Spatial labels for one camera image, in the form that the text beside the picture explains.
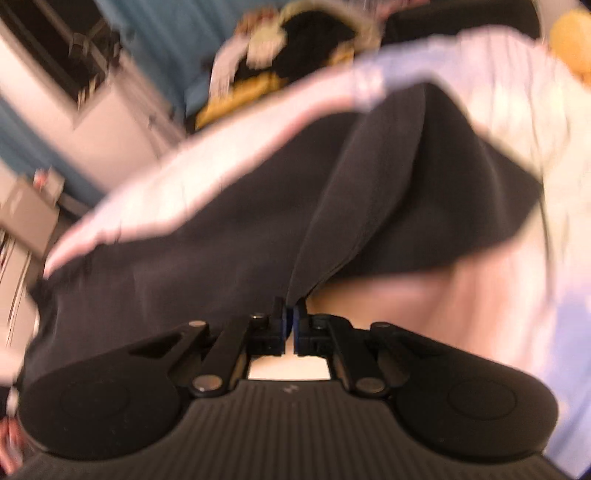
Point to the black and yellow bag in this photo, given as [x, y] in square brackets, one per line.
[286, 60]

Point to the grey cardboard box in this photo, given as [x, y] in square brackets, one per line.
[25, 212]

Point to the yellow plush toy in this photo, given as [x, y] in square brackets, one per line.
[572, 41]

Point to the dark grey garment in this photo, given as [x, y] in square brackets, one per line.
[258, 221]

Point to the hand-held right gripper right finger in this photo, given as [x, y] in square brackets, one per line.
[301, 330]

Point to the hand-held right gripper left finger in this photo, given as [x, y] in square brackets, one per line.
[277, 328]

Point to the pale pink bed sheet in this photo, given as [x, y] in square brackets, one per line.
[508, 194]

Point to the white cabinet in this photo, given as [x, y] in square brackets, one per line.
[87, 115]

